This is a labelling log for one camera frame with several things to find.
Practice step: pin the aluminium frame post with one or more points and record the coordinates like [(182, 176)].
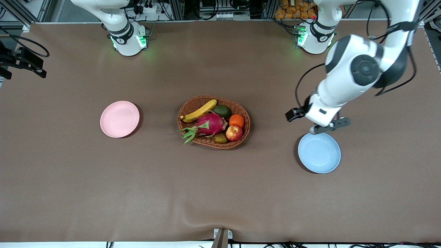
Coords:
[(178, 8), (269, 8)]

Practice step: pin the olive kiwi fruit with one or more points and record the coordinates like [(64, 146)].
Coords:
[(220, 138)]

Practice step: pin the pink dragon fruit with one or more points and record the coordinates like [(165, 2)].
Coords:
[(212, 124)]

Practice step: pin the bag of orange fruit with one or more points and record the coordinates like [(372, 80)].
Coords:
[(293, 12)]

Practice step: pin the aluminium frame profile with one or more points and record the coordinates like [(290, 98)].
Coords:
[(45, 8), (432, 13)]

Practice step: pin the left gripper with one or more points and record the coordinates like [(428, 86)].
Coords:
[(299, 112)]

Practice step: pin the blue plate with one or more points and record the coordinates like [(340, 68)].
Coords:
[(319, 155)]

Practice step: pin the red apple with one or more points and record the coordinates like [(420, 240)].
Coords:
[(234, 133)]

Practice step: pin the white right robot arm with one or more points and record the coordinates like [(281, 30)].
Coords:
[(125, 41)]

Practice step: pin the white power strip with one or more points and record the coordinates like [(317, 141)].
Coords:
[(151, 10)]

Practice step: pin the green avocado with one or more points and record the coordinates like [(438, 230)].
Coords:
[(223, 112)]

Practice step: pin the orange fruit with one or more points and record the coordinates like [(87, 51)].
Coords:
[(236, 121)]

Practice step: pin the yellow banana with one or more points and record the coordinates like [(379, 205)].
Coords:
[(200, 111)]

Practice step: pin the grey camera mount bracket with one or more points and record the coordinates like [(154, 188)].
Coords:
[(222, 239)]

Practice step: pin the brown wicker basket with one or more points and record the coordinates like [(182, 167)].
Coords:
[(239, 109)]

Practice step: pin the pink plate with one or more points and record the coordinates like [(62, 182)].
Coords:
[(119, 119)]

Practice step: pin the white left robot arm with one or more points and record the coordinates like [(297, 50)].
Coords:
[(344, 58)]

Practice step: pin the brown table mat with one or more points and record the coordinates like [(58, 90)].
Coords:
[(220, 193)]

